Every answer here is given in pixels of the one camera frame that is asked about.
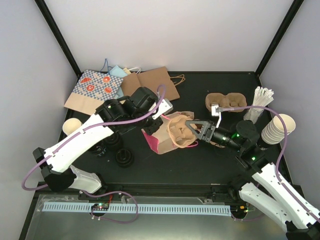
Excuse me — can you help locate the pulp cup carrier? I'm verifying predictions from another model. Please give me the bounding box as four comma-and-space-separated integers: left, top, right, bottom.
205, 92, 247, 112
167, 114, 197, 148

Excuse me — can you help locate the pink cakes paper bag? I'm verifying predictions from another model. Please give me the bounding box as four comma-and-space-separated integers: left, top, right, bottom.
142, 111, 198, 155

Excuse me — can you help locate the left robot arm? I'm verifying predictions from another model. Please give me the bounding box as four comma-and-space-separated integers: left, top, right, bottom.
33, 85, 172, 200

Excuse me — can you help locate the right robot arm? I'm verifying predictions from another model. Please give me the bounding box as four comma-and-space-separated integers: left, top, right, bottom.
185, 120, 320, 240

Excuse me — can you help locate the front black lid stack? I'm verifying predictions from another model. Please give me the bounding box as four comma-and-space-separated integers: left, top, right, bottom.
115, 148, 134, 168

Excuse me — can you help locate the black lid stack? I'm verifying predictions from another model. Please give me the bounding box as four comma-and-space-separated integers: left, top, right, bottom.
103, 132, 124, 152
115, 148, 134, 168

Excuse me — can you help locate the middle black lid stack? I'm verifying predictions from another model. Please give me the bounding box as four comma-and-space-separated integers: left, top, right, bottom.
103, 132, 124, 152

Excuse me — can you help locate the brown kraft paper bag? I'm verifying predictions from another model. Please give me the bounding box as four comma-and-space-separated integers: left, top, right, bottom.
121, 66, 180, 101

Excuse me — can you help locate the cream paper bag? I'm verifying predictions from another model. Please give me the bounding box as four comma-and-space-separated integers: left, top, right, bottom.
122, 67, 142, 75

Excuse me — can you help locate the light blue paper bag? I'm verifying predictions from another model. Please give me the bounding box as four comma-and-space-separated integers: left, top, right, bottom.
100, 58, 128, 99

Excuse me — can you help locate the right paper cup stack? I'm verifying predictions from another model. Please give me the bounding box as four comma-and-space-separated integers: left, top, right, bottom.
261, 113, 296, 147

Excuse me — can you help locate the paper cup stack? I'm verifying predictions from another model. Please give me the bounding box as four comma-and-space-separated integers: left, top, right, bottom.
62, 118, 82, 136
261, 113, 296, 147

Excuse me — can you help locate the blue checkered paper bag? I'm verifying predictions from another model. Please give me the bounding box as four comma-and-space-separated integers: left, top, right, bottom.
64, 69, 124, 115

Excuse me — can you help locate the left paper cup stack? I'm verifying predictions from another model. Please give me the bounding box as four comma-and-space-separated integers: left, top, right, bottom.
62, 118, 82, 136

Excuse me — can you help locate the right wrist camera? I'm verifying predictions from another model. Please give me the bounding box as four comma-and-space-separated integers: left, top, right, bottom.
211, 104, 222, 128

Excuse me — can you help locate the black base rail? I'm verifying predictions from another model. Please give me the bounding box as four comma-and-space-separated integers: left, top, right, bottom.
105, 183, 240, 202

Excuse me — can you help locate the light blue cable duct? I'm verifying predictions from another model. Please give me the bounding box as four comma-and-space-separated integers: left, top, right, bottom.
42, 202, 232, 217

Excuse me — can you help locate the right black frame post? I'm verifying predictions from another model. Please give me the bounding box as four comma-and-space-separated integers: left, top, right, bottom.
255, 0, 304, 77

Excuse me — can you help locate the black frame post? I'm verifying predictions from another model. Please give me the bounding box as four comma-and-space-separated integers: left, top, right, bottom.
34, 0, 82, 78
255, 0, 304, 77

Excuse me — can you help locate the left black frame post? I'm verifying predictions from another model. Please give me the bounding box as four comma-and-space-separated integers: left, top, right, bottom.
34, 0, 82, 78

